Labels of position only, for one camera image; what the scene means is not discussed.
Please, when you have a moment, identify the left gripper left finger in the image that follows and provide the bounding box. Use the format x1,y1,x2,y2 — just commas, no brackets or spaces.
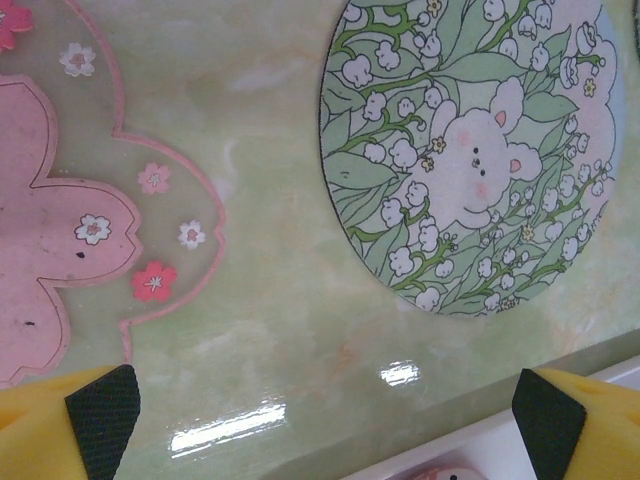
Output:
0,363,144,480

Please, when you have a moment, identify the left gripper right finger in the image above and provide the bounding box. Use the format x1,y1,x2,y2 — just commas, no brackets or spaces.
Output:
512,367,640,480

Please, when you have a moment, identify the green floral round coaster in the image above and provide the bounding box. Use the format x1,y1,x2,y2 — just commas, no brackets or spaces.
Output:
317,0,622,317

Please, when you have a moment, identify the pink flower-shaped coaster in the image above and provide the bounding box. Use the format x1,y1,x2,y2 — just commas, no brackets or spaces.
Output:
0,0,227,389

